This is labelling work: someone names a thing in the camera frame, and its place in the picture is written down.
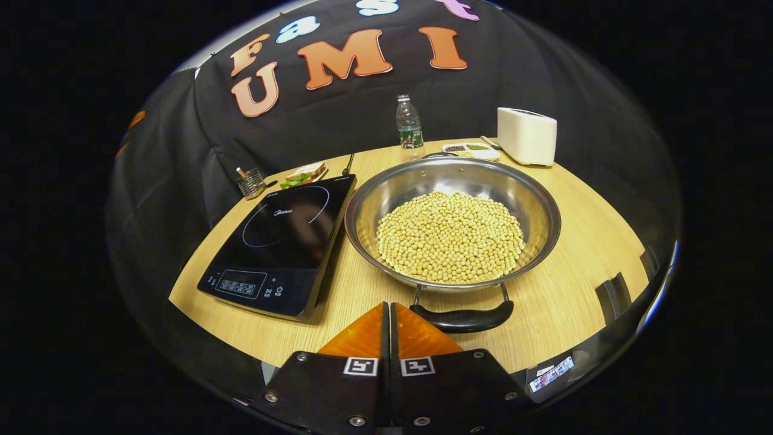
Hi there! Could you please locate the wire mesh holder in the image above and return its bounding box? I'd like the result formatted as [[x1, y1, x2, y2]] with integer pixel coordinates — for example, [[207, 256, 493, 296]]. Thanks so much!
[[236, 167, 268, 200]]

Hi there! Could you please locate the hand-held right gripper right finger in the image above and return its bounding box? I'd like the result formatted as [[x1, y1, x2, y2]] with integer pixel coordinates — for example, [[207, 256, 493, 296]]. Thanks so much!
[[390, 302, 532, 434]]

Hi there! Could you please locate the heap of soybeans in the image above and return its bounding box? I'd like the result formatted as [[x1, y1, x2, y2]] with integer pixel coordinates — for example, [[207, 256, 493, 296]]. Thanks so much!
[[376, 191, 526, 285]]

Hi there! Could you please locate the black chair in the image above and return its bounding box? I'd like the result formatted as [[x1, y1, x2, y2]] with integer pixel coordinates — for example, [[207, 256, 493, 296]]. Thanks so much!
[[595, 272, 632, 324]]

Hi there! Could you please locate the white divided dish of beans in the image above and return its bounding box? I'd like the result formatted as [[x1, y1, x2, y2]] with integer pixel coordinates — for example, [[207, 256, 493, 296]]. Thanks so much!
[[442, 142, 501, 161]]

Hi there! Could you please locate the white plate with sandwich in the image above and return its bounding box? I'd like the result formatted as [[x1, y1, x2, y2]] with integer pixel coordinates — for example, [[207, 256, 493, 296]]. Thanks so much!
[[279, 162, 329, 190]]

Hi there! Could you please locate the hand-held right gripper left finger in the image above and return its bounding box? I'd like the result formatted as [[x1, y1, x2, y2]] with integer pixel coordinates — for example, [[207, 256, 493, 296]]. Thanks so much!
[[249, 302, 390, 434]]

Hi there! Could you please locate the steel pot with black handles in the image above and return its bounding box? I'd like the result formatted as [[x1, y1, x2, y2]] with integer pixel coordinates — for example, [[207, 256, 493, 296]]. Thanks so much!
[[344, 152, 562, 334]]

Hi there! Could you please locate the clear plastic water bottle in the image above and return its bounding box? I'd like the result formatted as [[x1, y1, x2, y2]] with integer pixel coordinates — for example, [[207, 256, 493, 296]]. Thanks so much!
[[396, 94, 425, 163]]

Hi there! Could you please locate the black induction cooktop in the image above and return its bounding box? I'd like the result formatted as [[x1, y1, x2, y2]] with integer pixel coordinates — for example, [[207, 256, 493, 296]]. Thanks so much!
[[197, 174, 358, 320]]

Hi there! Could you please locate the white toaster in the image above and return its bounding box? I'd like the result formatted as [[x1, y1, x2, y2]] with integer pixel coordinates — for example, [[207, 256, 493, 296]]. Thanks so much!
[[496, 107, 558, 167]]

